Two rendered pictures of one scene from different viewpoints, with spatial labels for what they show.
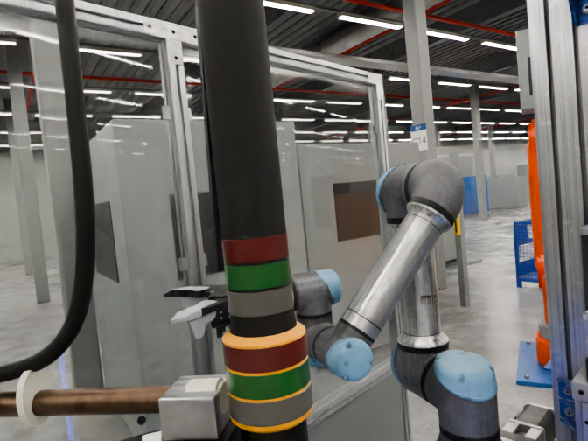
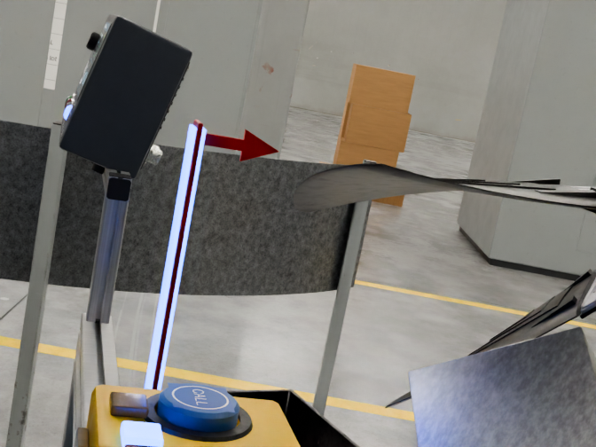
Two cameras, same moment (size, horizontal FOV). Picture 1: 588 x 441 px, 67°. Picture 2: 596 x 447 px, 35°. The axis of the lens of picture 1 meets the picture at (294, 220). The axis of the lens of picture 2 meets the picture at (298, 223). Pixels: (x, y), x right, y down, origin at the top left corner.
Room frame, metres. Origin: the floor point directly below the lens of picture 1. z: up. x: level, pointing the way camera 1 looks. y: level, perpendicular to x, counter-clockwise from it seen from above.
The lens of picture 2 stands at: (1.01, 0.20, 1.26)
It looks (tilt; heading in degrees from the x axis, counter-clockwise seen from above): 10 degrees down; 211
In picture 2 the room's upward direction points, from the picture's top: 11 degrees clockwise
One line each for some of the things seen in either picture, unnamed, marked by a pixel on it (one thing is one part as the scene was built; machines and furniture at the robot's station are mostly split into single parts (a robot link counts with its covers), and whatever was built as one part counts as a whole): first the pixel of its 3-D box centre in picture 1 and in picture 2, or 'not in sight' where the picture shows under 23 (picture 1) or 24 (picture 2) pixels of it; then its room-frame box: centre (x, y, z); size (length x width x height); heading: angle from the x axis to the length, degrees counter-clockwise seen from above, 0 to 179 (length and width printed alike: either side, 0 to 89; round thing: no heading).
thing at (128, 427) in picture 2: not in sight; (141, 435); (0.70, -0.04, 1.08); 0.02 x 0.02 x 0.01; 46
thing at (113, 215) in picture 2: not in sight; (108, 248); (0.12, -0.61, 0.96); 0.03 x 0.03 x 0.20; 46
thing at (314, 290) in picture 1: (312, 290); not in sight; (0.93, -0.02, 1.43); 0.11 x 0.08 x 0.09; 109
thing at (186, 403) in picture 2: not in sight; (198, 410); (0.66, -0.05, 1.08); 0.04 x 0.04 x 0.02
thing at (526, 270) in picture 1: (566, 249); not in sight; (6.42, -3.92, 0.49); 1.27 x 0.88 x 0.98; 123
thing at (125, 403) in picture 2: not in sight; (129, 404); (0.68, -0.07, 1.08); 0.02 x 0.02 x 0.01; 46
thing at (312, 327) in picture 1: (318, 339); not in sight; (0.91, -0.03, 1.34); 0.11 x 0.08 x 0.11; 19
